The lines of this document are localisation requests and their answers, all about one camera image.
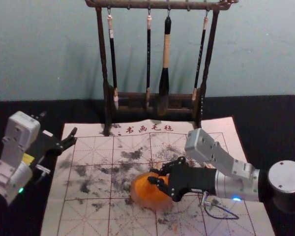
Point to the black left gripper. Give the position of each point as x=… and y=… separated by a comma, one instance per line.
x=48, y=145

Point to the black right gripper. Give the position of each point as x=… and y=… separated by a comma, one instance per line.
x=191, y=179

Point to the orange translucent ink dish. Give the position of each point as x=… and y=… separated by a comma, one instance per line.
x=147, y=194

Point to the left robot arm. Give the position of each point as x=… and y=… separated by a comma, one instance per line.
x=13, y=152

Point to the dark wooden brush rack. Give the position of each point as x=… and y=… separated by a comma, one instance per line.
x=103, y=73

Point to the pink gridded calligraphy felt mat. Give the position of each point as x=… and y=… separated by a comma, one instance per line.
x=93, y=216

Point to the thin black calligraphy brush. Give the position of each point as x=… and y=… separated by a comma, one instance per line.
x=148, y=56
x=112, y=56
x=200, y=56

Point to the black table cloth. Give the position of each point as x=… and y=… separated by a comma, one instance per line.
x=265, y=115

